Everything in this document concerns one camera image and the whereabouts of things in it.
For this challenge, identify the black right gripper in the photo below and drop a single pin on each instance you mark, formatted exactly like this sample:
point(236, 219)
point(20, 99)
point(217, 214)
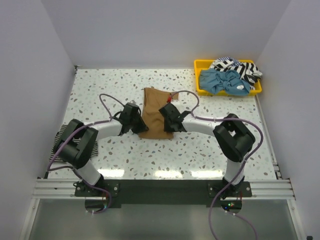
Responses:
point(166, 128)

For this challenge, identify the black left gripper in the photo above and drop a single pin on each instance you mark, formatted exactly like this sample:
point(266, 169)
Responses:
point(142, 127)

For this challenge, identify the tan tank top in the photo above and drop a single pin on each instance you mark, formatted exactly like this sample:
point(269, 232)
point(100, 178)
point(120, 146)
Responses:
point(153, 100)

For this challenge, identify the black white striped tank top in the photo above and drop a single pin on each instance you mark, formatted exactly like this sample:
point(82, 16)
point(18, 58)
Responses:
point(71, 145)

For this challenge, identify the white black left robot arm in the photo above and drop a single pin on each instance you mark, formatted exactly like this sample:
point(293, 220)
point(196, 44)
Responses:
point(79, 159)

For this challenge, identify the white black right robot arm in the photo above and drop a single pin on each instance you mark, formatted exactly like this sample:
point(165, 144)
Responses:
point(233, 137)

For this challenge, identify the blue tank top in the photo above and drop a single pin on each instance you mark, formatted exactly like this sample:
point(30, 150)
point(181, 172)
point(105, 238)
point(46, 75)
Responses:
point(213, 81)

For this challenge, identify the navy white striped tank top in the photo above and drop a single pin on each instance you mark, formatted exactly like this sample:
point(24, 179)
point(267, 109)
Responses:
point(248, 71)

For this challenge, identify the yellow plastic bin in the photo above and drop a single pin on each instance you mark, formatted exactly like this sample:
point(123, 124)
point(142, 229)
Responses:
point(201, 65)

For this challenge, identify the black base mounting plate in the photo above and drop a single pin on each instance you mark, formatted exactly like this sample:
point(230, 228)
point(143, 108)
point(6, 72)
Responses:
point(149, 192)

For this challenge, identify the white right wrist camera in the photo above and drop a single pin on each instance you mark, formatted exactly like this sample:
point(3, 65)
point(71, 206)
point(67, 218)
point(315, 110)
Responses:
point(173, 100)

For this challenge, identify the aluminium frame rail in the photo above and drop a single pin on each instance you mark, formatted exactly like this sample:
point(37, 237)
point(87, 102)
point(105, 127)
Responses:
point(261, 189)

